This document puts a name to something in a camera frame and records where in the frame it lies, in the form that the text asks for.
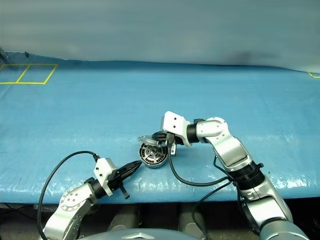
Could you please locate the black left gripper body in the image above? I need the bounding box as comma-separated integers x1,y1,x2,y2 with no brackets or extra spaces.
107,170,130,200

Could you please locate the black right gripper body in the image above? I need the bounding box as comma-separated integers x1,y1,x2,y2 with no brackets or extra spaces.
161,129,177,151

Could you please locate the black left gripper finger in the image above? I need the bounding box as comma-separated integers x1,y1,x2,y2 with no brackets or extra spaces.
116,161,143,178
116,164,141,184

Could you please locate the transparent plastic piece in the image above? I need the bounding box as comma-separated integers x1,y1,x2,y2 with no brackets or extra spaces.
138,134,162,146

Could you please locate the grey motor with copper windings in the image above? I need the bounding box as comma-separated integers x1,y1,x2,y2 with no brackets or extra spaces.
138,142,169,170

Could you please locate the grey rounded cylinder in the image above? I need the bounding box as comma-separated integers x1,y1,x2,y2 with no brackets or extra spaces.
177,203,208,232
108,206,141,232

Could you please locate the silver robot torso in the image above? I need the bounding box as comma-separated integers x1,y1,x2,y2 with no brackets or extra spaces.
82,227,208,240

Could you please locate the blue table cover sheet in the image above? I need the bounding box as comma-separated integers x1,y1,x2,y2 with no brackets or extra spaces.
0,51,320,205

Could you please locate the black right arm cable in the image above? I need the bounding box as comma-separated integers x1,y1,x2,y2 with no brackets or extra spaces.
166,132,238,240

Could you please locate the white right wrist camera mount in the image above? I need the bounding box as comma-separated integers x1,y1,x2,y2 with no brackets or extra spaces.
161,111,192,147

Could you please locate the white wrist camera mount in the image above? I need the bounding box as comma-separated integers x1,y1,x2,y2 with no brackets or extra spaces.
93,157,118,196
161,111,192,147

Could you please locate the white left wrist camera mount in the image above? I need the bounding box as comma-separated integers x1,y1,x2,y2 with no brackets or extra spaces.
93,157,118,196

